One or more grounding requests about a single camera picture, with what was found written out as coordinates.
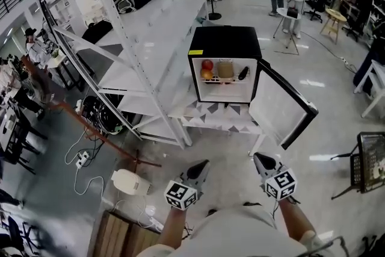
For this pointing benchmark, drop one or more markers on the person's right forearm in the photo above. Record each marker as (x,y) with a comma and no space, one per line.
(296,216)

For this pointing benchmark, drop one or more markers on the white power strip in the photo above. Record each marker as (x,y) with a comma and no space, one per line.
(345,61)
(155,221)
(82,159)

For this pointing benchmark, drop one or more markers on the black mini fridge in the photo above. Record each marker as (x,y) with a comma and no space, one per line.
(225,39)

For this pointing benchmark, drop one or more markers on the person's white shirt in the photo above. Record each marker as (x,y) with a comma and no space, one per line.
(240,234)

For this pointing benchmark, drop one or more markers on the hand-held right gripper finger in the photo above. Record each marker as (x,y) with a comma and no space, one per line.
(267,161)
(258,167)

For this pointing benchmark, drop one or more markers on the orange metal frame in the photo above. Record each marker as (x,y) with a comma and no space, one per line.
(90,126)

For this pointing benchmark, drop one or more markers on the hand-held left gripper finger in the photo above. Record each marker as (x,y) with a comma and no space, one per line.
(197,170)
(205,174)

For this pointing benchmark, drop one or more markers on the round white side table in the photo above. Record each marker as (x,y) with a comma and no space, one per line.
(288,13)

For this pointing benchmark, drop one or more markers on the white table with grey triangles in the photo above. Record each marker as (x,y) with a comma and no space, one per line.
(210,120)

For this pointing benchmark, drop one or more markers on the white desk with black legs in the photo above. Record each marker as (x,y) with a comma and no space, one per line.
(60,64)

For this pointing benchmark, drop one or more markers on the wooden crate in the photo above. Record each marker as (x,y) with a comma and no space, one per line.
(120,234)

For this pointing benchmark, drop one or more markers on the cream plastic appliance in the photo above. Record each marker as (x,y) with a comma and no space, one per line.
(129,182)

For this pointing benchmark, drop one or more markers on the wooden stool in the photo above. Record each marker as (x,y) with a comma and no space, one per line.
(334,21)

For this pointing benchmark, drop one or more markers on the small black box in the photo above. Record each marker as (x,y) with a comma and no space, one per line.
(292,12)

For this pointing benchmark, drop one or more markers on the person's left forearm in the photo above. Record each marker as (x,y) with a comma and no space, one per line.
(174,225)

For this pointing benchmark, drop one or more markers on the black bag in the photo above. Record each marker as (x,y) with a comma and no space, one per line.
(97,31)

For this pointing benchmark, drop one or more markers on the red apple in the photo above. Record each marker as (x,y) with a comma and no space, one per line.
(207,64)

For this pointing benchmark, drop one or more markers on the beige translucent container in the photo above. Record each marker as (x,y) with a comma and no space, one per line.
(226,70)

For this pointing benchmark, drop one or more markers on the orange yellow apple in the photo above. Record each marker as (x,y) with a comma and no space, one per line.
(205,73)

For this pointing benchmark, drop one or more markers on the white frame table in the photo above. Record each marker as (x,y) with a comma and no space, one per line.
(373,90)

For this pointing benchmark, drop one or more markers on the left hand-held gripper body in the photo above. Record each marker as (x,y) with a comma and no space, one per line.
(180,194)

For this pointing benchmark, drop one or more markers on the white metal shelving rack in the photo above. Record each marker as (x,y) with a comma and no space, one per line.
(156,39)

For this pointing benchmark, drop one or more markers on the black round appliance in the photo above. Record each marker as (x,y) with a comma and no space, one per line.
(105,117)

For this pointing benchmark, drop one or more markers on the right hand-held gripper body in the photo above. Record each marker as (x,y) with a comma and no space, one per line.
(281,185)

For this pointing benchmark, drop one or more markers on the dark eggplant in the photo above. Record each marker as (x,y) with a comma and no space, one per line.
(243,73)

